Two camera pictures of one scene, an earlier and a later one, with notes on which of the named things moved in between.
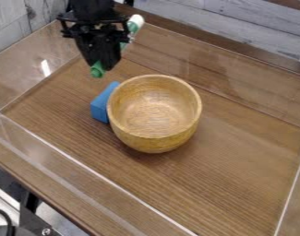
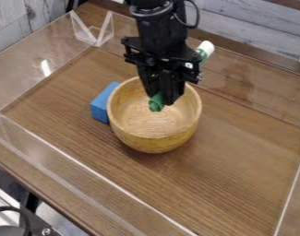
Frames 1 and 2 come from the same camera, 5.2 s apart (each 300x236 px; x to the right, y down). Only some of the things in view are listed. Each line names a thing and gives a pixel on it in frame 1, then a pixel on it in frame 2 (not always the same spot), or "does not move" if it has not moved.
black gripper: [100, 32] to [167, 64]
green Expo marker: [135, 24] to [157, 100]
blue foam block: [100, 103] does not move
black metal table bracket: [33, 225] does not move
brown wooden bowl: [153, 111] does not move
